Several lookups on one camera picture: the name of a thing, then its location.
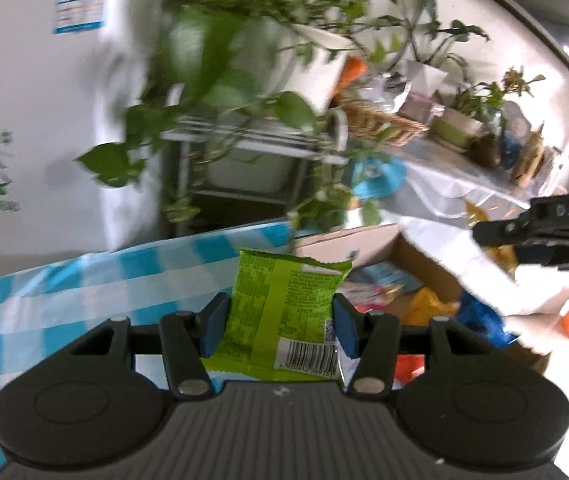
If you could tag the wicker basket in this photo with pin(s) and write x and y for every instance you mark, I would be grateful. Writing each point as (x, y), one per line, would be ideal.
(384, 125)

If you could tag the cardboard box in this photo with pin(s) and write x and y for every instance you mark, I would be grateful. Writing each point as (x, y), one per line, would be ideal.
(429, 270)

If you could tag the large white plant pot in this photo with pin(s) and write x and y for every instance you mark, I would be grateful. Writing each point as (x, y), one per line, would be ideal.
(304, 75)

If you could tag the pink box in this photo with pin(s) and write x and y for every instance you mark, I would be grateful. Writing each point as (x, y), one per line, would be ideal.
(419, 106)

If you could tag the green leafy plant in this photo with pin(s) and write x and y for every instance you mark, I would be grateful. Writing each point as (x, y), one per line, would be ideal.
(444, 35)

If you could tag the small reddish leafed plant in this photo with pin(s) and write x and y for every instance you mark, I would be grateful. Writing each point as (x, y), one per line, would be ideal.
(514, 82)

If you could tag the blue jar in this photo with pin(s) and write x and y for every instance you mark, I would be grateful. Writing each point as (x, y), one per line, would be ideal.
(510, 150)

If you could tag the orange plastic object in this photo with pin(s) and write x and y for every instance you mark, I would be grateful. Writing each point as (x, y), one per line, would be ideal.
(352, 72)

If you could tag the large pothos plant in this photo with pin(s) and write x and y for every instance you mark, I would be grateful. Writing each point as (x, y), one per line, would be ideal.
(214, 60)

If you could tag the light blue snack packet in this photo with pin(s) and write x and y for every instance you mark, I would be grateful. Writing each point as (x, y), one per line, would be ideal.
(387, 276)

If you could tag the dark brown pot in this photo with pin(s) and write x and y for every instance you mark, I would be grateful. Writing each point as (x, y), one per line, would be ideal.
(485, 150)

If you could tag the red snack packet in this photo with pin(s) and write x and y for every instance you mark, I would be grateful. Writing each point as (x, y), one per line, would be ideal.
(409, 367)

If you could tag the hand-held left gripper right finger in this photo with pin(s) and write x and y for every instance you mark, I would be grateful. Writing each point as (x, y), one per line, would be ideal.
(344, 327)

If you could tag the green snack packet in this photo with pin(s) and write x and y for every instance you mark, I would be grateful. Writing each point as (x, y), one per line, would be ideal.
(274, 300)

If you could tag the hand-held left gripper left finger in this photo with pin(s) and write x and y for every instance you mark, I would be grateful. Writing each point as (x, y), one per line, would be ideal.
(214, 325)

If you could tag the blue plastic bag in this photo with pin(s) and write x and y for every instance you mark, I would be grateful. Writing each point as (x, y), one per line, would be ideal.
(379, 177)

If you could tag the white plastic basin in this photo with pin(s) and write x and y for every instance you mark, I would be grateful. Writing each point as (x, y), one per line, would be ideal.
(249, 170)

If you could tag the clear plastic bag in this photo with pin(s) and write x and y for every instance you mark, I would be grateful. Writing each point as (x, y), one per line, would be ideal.
(389, 90)

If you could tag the white refrigerator with green print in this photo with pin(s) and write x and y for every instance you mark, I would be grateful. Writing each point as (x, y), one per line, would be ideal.
(29, 110)

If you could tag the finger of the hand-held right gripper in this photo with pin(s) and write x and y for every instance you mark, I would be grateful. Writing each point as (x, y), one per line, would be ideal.
(502, 232)

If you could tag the golden snack packet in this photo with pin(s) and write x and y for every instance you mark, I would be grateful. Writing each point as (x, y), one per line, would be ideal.
(477, 212)

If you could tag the brown woven jar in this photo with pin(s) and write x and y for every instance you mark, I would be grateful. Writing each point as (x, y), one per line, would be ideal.
(529, 157)

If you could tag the small white plant pot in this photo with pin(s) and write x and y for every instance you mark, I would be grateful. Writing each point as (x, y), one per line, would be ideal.
(427, 77)

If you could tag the blue white checkered tablecloth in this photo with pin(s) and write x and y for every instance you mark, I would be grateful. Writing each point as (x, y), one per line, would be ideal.
(64, 300)

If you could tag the green round plant pot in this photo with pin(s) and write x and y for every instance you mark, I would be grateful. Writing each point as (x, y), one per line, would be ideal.
(454, 130)

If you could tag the metal plant rack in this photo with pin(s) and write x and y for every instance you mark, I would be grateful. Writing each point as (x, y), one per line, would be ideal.
(264, 142)

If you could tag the yellow snack packet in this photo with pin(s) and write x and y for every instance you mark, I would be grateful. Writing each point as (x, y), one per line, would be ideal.
(429, 307)

